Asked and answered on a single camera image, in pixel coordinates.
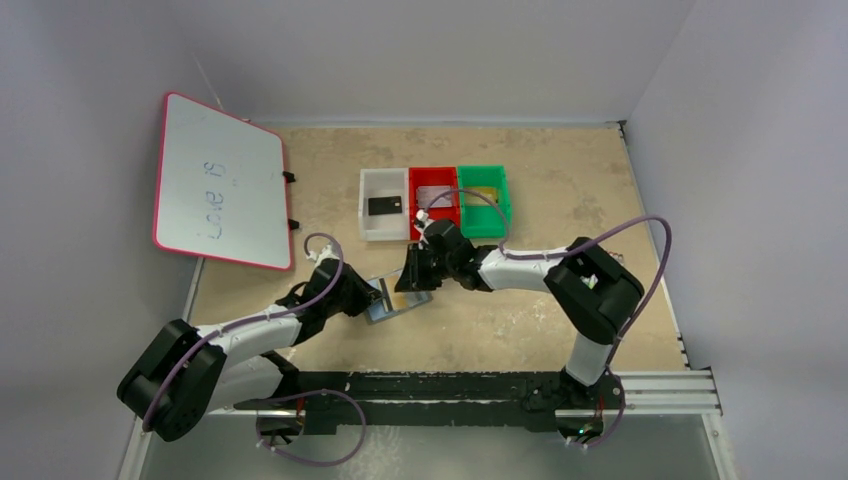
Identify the black credit card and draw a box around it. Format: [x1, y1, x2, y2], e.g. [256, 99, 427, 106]
[367, 196, 404, 216]

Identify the aluminium frame rail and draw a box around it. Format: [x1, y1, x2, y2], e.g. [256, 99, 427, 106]
[204, 368, 721, 414]

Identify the red plastic bin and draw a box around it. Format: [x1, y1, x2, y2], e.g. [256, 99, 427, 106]
[408, 167, 460, 241]

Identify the purple cable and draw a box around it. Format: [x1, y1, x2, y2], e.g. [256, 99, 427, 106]
[142, 233, 346, 433]
[415, 188, 673, 369]

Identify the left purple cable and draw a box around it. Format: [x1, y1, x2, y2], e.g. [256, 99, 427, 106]
[142, 233, 346, 433]

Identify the white plastic bin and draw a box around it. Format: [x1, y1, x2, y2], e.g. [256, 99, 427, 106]
[358, 168, 410, 242]

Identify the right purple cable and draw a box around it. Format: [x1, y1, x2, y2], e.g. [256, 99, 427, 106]
[415, 188, 673, 369]

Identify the green plastic bin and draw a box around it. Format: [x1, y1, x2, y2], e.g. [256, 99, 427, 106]
[457, 165, 512, 238]

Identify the gold credit card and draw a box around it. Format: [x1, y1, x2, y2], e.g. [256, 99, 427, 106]
[473, 186, 498, 202]

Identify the silver pink credit card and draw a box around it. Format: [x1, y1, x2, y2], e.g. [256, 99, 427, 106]
[415, 185, 454, 208]

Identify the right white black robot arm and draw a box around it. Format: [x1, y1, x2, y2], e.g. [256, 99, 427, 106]
[394, 219, 645, 387]

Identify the white board with pink frame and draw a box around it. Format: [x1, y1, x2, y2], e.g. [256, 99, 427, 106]
[152, 92, 294, 271]

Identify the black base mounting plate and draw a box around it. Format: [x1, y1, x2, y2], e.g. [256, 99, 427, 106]
[235, 371, 624, 437]

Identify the grey leather card holder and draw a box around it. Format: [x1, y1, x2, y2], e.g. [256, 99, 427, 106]
[364, 270, 432, 325]

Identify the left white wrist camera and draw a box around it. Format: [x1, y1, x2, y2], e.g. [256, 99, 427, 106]
[307, 244, 340, 265]

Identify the gold card black stripe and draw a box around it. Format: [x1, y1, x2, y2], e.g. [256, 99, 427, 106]
[380, 274, 410, 313]

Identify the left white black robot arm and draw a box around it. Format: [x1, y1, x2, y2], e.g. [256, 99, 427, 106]
[116, 258, 382, 442]

